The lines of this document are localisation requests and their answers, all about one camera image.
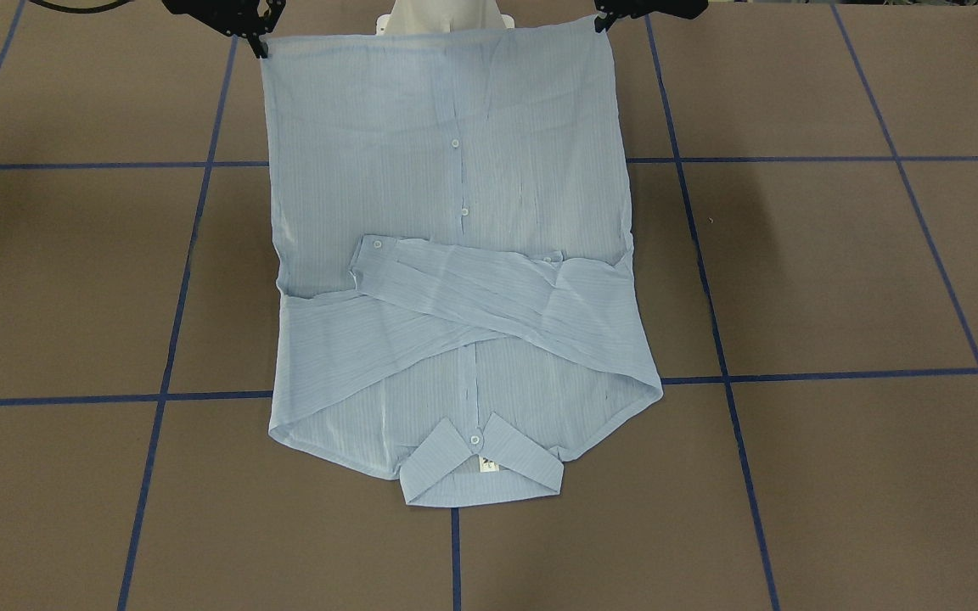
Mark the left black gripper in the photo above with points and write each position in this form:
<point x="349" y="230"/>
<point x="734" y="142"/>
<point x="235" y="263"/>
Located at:
<point x="643" y="8"/>

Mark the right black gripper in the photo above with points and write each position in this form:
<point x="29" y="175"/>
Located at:
<point x="230" y="14"/>

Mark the light blue button shirt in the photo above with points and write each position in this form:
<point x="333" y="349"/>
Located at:
<point x="452" y="221"/>

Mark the white central pedestal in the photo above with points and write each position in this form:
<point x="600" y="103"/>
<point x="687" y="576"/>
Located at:
<point x="423" y="17"/>

